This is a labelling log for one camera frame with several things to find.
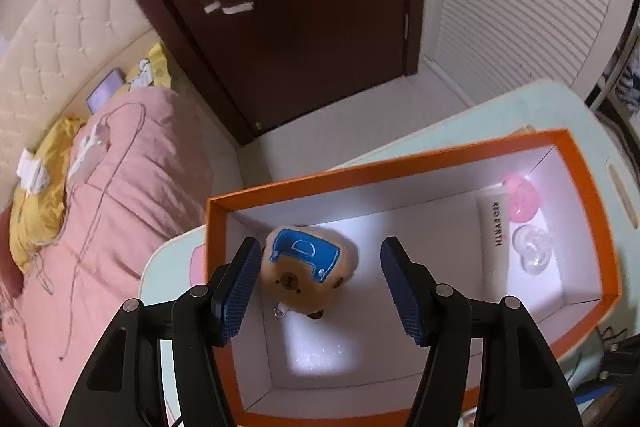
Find clear plastic capsule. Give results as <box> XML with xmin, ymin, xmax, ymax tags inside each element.
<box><xmin>512</xmin><ymin>225</ymin><xmax>553</xmax><ymax>275</ymax></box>

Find white cosmetic tube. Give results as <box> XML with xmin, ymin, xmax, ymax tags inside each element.
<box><xmin>476</xmin><ymin>185</ymin><xmax>510</xmax><ymax>303</ymax></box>

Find pink plastic capsule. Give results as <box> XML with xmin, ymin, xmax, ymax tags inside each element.
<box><xmin>503</xmin><ymin>176</ymin><xmax>540</xmax><ymax>223</ymax></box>

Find capybara plush with blue cap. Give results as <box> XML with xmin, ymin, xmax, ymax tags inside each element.
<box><xmin>259</xmin><ymin>225</ymin><xmax>356</xmax><ymax>320</ymax></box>

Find orange storage box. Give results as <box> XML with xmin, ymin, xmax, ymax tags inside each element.
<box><xmin>206</xmin><ymin>130</ymin><xmax>622</xmax><ymax>426</ymax></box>

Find yellow pillow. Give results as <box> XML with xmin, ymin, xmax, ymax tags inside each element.
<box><xmin>9</xmin><ymin>117</ymin><xmax>86</xmax><ymax>273</ymax></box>

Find pink duvet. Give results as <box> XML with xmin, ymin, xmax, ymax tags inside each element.
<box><xmin>1</xmin><ymin>88</ymin><xmax>213</xmax><ymax>426</ymax></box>

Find purple phone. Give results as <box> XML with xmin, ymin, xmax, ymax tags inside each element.
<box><xmin>86</xmin><ymin>68</ymin><xmax>125</xmax><ymax>114</ymax></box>

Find cream tufted headboard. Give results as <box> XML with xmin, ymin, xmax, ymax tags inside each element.
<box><xmin>1</xmin><ymin>0</ymin><xmax>151</xmax><ymax>208</ymax></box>

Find dark wooden door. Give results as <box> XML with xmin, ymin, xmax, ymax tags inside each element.
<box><xmin>136</xmin><ymin>0</ymin><xmax>424</xmax><ymax>144</ymax></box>

